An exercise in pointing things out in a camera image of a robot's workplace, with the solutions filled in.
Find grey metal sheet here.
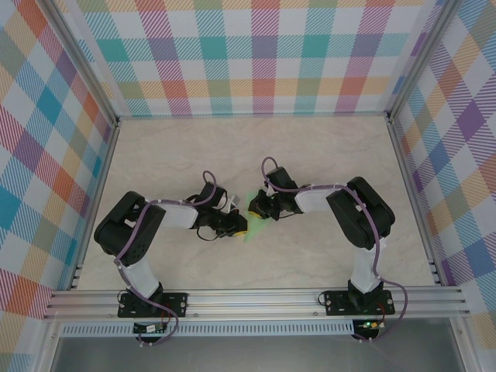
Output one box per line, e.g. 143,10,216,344
50,335,466,372

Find wide aluminium mounting rail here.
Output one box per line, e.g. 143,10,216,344
43,286,472,321

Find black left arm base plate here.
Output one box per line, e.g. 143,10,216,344
117,292,190,319

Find slotted grey cable duct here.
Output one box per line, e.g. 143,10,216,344
60,319,356,337

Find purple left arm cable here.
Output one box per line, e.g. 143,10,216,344
113,170,218,347

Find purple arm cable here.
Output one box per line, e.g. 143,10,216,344
260,156,408,346
113,170,218,347

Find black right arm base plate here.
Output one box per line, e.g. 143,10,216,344
323,289,395,317

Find aluminium table edge rail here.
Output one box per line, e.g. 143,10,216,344
67,119,122,291
386,118,445,288

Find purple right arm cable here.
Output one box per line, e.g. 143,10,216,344
260,156,408,346

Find aluminium frame post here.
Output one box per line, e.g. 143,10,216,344
385,0,464,123
45,0,121,127

